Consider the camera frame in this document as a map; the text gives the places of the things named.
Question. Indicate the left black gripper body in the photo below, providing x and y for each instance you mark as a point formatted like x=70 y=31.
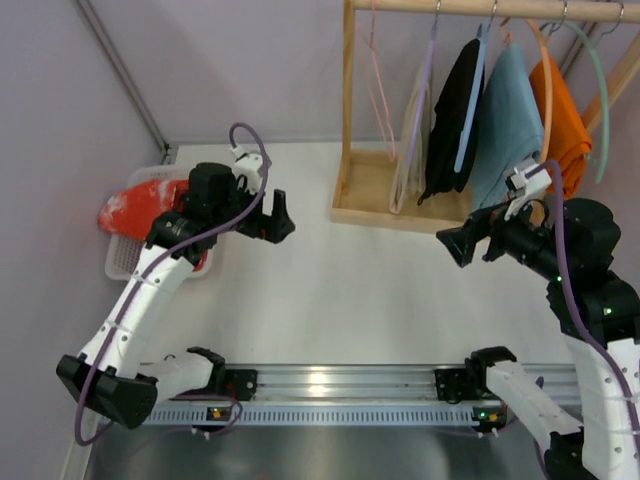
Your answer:
x=265 y=221

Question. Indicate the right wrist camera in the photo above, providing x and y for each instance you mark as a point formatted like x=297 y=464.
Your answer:
x=525 y=182

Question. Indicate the black trousers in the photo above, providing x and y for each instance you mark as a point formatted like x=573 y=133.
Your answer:
x=450 y=111

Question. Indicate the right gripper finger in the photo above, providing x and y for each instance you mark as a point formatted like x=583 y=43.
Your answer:
x=460 y=244
x=476 y=227

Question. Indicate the red white patterned trousers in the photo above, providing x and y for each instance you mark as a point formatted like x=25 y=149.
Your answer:
x=173 y=227

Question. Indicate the grey slotted cable duct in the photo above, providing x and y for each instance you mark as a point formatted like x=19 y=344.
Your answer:
x=314 y=415

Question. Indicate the wooden clothes rack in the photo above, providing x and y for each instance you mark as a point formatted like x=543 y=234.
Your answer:
x=365 y=175

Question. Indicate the pink wire hanger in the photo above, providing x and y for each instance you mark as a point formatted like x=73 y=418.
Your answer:
x=375 y=85

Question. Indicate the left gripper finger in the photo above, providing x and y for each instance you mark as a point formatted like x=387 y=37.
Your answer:
x=276 y=228
x=279 y=205

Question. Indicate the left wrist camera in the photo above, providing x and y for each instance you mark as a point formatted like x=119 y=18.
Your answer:
x=251 y=166

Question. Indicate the orange hanger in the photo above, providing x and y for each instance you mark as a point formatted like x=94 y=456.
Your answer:
x=543 y=93

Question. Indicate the blue hanger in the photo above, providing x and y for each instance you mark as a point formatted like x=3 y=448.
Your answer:
x=482 y=37

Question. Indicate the purple hanger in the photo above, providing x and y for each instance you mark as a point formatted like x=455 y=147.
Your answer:
x=424 y=82

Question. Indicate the beige trousers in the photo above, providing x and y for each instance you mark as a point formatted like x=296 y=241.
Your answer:
x=409 y=175

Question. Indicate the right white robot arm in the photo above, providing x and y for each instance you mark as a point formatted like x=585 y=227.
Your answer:
x=598 y=314

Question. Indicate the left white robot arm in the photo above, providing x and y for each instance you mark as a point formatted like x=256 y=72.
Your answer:
x=108 y=375

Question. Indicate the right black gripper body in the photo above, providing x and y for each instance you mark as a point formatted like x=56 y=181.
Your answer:
x=486 y=238

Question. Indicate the orange trousers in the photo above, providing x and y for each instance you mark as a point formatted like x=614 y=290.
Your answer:
x=569 y=141

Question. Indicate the green hanger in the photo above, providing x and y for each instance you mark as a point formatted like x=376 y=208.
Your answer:
x=602 y=101

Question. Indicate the light blue trousers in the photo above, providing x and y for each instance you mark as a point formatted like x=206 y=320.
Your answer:
x=510 y=129

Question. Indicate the aluminium mounting rail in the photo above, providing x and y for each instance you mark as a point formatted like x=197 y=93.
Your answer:
x=346 y=383

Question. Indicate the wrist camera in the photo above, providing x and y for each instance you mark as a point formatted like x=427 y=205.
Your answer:
x=525 y=182
x=251 y=166

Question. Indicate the white plastic basket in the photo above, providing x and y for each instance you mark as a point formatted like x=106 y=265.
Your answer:
x=128 y=215

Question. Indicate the aluminium corner frame post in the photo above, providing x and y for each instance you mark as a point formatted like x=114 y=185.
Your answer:
x=96 y=27

